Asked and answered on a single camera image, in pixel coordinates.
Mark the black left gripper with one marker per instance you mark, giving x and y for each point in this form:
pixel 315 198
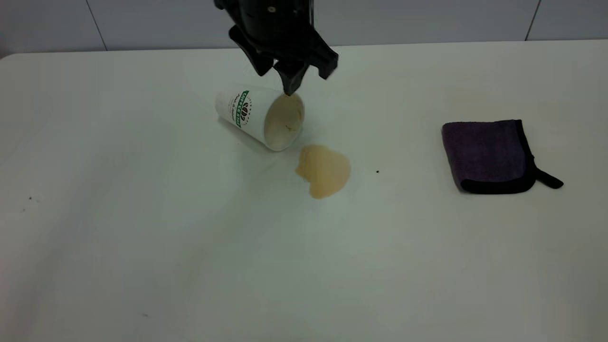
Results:
pixel 280 28

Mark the purple cloth with black trim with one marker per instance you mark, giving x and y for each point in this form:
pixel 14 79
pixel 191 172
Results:
pixel 484 154

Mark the brown coffee spill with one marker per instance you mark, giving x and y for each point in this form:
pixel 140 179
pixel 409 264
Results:
pixel 325 171

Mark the white paper coffee cup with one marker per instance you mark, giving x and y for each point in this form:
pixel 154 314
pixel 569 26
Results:
pixel 251 116

